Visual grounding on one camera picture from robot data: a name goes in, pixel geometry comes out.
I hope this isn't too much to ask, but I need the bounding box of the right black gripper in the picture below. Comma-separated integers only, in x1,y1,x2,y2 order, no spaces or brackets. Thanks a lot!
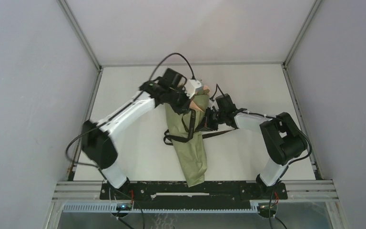
195,106,226,131

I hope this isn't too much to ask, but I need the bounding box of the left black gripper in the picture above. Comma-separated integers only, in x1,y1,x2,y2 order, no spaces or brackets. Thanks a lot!
166,85,194,115

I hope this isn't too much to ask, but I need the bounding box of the black ribbon strap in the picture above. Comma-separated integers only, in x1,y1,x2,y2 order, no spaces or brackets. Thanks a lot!
163,108,238,146

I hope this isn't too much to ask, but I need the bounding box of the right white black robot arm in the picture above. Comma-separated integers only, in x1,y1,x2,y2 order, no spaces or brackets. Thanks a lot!
197,94,312,198

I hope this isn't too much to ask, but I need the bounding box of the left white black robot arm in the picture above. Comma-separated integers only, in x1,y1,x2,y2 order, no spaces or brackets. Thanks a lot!
78,68,203,199

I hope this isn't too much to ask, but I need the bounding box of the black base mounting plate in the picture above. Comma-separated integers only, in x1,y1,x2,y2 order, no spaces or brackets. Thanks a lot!
99,181,288,210

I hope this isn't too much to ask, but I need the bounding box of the white slotted cable duct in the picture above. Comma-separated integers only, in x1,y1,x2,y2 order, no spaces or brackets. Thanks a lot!
63,202,268,213

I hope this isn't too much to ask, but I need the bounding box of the aluminium frame rail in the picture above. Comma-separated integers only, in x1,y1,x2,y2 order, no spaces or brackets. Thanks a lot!
53,180,339,202

